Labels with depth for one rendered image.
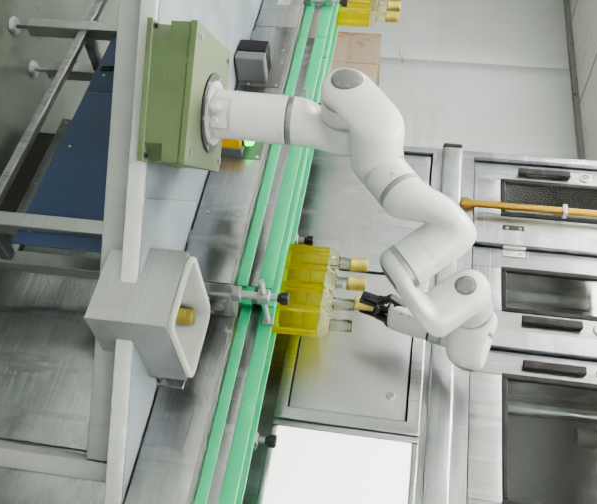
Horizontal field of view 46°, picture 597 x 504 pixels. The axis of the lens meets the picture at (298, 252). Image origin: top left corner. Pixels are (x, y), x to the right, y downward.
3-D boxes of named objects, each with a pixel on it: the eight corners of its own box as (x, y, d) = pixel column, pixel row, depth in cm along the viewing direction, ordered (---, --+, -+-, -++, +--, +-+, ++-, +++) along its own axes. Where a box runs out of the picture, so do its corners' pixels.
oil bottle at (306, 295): (245, 309, 172) (333, 319, 169) (243, 297, 168) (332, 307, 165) (250, 290, 175) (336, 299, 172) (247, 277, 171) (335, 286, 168)
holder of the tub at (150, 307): (156, 387, 151) (191, 392, 150) (123, 322, 129) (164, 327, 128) (176, 318, 161) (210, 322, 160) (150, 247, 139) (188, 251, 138)
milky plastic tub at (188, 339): (152, 377, 147) (193, 382, 146) (125, 323, 129) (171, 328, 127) (174, 306, 157) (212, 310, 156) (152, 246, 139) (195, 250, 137)
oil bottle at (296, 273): (250, 288, 175) (336, 297, 172) (247, 276, 171) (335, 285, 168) (254, 269, 178) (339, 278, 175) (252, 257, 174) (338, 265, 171)
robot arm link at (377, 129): (376, 216, 129) (381, 155, 116) (312, 135, 142) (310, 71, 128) (419, 196, 131) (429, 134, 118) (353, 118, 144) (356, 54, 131)
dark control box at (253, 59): (236, 81, 193) (266, 83, 192) (232, 57, 187) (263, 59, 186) (242, 61, 198) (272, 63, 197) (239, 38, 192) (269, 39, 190)
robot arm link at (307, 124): (285, 158, 140) (366, 166, 138) (282, 108, 129) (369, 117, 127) (294, 124, 146) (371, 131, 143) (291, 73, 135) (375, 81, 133)
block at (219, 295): (205, 316, 161) (235, 320, 160) (198, 294, 153) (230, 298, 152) (209, 303, 163) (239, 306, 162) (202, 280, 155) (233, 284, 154)
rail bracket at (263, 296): (236, 324, 161) (290, 330, 160) (227, 283, 148) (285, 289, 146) (239, 312, 163) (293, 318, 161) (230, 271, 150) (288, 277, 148)
